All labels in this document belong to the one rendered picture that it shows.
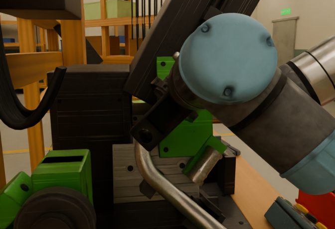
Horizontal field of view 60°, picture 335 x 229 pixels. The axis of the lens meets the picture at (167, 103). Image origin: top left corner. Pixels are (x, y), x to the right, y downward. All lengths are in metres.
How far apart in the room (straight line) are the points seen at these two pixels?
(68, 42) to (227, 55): 1.18
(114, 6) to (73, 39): 2.44
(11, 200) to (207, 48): 0.25
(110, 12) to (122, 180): 3.30
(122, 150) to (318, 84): 0.39
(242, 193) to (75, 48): 0.93
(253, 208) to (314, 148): 0.53
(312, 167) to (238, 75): 0.11
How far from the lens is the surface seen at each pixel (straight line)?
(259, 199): 0.84
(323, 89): 0.41
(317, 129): 0.28
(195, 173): 0.58
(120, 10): 3.79
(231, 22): 0.24
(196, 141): 0.61
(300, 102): 0.28
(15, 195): 0.35
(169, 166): 0.62
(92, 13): 4.06
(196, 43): 0.23
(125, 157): 0.62
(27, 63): 0.94
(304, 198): 1.00
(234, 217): 0.75
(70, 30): 1.38
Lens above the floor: 1.29
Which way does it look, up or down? 11 degrees down
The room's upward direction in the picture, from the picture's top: straight up
